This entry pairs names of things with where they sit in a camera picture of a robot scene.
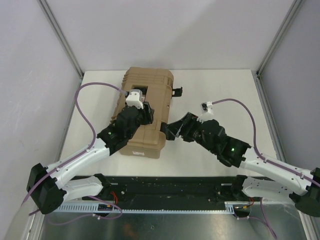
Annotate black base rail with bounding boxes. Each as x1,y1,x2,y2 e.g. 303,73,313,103
69,173,260,202

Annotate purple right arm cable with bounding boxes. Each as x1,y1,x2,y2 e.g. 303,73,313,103
211,98,320,238

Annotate aluminium frame rail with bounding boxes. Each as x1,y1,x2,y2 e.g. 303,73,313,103
37,182,308,218

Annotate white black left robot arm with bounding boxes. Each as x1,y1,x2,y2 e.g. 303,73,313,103
24,101,155,215

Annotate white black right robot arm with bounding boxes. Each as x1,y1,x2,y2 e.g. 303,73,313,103
160,112,320,218

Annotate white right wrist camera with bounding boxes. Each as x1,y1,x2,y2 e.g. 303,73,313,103
199,101,214,121

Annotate tan plastic tool box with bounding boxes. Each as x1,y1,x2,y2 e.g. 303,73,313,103
109,66,185,160

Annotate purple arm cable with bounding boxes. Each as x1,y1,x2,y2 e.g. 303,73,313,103
211,98,320,238
23,81,128,226

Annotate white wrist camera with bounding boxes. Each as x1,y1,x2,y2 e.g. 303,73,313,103
125,89,144,109
199,101,214,121

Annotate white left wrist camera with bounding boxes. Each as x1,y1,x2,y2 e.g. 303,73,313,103
125,89,144,109

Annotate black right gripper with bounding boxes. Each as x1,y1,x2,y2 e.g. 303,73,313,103
165,112,217,154

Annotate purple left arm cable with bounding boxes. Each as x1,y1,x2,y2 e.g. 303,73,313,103
23,81,128,226

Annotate aluminium corner post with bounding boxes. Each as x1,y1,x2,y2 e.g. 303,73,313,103
256,0,305,76
37,0,84,79

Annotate aluminium left corner post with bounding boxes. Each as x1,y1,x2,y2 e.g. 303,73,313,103
37,0,84,79

